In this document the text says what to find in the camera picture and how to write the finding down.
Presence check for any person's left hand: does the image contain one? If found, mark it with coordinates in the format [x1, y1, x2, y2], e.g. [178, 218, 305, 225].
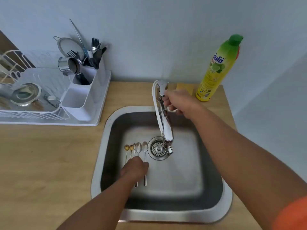
[120, 156, 150, 181]

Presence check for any yellow dish soap bottle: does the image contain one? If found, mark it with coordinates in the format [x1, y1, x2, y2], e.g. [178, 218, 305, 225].
[195, 34, 244, 103]

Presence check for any person's right forearm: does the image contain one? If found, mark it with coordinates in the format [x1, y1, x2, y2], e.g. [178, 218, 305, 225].
[191, 105, 307, 230]

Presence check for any steel sink drain strainer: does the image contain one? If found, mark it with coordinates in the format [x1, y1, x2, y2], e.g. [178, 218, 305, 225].
[147, 136, 171, 161]

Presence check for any orange shirt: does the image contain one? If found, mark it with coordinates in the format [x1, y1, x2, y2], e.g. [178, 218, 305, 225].
[272, 195, 307, 230]

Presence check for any steel cup with black handle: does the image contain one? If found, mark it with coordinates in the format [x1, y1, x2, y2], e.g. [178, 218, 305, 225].
[57, 57, 91, 86]

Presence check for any person's left forearm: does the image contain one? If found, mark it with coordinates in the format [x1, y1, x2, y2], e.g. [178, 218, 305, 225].
[56, 176, 144, 230]

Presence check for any yellow sponge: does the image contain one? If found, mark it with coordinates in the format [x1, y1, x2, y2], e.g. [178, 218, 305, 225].
[176, 82, 194, 96]

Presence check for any steel utensil with white grip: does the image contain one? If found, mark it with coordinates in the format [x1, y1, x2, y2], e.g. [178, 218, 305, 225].
[43, 94, 61, 107]

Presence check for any white plastic drain tray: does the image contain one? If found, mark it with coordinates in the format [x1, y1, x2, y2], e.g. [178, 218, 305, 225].
[0, 68, 112, 127]

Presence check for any white cutlery holder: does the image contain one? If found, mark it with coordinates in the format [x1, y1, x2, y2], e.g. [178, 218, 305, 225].
[60, 57, 107, 122]

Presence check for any person's right hand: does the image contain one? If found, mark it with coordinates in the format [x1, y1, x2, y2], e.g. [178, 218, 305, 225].
[161, 89, 204, 120]

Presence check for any stainless steel sink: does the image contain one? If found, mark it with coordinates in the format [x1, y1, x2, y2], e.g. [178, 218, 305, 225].
[91, 105, 233, 224]

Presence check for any chrome faucet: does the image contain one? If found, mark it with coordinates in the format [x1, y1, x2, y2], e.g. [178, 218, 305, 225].
[156, 80, 178, 155]

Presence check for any silver steel spoon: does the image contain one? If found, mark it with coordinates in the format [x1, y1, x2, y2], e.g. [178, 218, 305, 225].
[142, 141, 149, 187]
[135, 142, 142, 188]

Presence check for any brown wooden panel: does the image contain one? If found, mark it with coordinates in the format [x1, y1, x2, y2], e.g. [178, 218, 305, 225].
[0, 30, 36, 77]

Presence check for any long thin steel utensil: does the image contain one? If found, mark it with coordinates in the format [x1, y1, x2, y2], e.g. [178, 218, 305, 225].
[69, 18, 93, 60]

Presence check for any white faucet hose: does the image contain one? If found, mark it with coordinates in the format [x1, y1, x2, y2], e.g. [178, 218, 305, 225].
[152, 80, 166, 137]

